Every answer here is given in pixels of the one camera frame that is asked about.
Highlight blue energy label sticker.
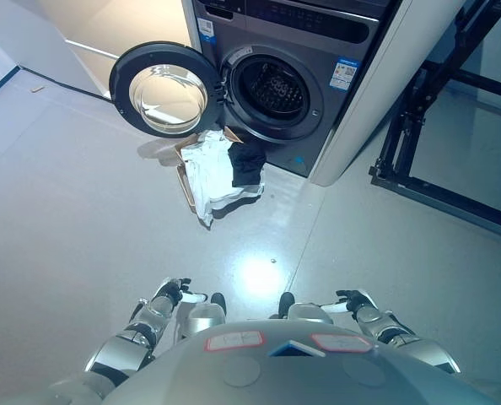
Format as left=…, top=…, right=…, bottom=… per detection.
left=332, top=57, right=359, bottom=89

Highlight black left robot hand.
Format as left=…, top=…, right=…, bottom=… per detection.
left=159, top=277, right=210, bottom=305

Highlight black clothing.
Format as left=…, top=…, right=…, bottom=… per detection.
left=227, top=141, right=267, bottom=189

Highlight grey front-load washing machine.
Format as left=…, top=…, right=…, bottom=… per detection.
left=191, top=0, right=393, bottom=178

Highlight silver right robot leg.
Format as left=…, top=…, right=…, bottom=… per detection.
left=268, top=291, right=344, bottom=326

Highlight brown cardboard box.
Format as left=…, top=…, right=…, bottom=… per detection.
left=174, top=124, right=245, bottom=210

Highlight silver left robot leg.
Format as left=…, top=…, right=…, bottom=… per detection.
left=175, top=292, right=228, bottom=341

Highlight grey robot torso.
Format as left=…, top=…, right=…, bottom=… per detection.
left=47, top=319, right=501, bottom=405

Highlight silver robot leg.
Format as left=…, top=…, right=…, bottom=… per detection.
left=268, top=291, right=344, bottom=326
left=175, top=292, right=228, bottom=341

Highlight round washing machine door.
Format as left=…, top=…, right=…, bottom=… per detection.
left=109, top=40, right=229, bottom=140

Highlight white clothing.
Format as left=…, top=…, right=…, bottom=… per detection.
left=180, top=129, right=266, bottom=229

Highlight white barcode label sticker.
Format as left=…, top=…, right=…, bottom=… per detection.
left=199, top=19, right=216, bottom=43

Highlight black metal frame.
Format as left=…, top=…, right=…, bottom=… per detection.
left=368, top=0, right=501, bottom=244

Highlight cream white cabinet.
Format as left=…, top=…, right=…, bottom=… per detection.
left=35, top=0, right=195, bottom=102

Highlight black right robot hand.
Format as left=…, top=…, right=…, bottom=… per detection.
left=320, top=289, right=378, bottom=321

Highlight white cabinet side panel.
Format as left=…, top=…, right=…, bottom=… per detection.
left=309, top=0, right=466, bottom=186

